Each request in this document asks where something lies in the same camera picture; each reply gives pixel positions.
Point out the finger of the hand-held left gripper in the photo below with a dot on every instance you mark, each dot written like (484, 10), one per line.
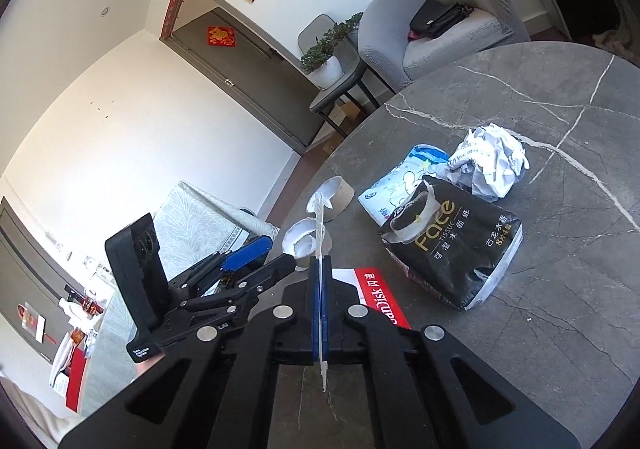
(247, 254)
(260, 279)

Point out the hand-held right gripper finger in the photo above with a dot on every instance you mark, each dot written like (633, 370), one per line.
(325, 309)
(314, 309)

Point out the thin white paper strip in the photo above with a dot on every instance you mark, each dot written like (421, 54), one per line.
(320, 229)

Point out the red white card package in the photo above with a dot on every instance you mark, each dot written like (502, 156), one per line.
(372, 286)

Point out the white tape roll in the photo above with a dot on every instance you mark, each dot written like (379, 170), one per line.
(299, 236)

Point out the pale patterned tablecloth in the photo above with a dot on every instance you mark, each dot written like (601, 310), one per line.
(190, 224)

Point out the grey side door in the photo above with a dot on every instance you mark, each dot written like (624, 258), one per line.
(25, 269)

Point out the cardboard tape roll core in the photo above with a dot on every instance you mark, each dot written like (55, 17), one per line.
(344, 194)

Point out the red white box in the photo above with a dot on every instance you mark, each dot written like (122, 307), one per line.
(70, 374)

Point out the black tissue pack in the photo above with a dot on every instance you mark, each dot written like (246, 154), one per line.
(450, 254)

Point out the blue white tissue packet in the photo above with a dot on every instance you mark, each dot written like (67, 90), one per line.
(395, 184)

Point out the flat cardboard box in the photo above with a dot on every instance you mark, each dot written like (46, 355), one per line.
(347, 114)

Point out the grey dining chair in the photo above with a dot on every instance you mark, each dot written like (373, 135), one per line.
(330, 96)

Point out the potted green plant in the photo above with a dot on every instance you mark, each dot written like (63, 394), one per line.
(327, 71)

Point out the red door decoration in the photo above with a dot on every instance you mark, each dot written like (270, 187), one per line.
(221, 36)

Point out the crumpled white paper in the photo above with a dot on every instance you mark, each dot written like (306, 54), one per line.
(492, 159)

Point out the grey armchair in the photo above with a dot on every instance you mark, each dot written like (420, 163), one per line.
(390, 29)

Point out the pink cloth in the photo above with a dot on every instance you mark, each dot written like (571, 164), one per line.
(414, 35)

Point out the black handbag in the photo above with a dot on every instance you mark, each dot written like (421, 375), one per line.
(435, 21)

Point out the red door frame strip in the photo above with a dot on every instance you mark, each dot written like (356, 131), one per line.
(174, 6)

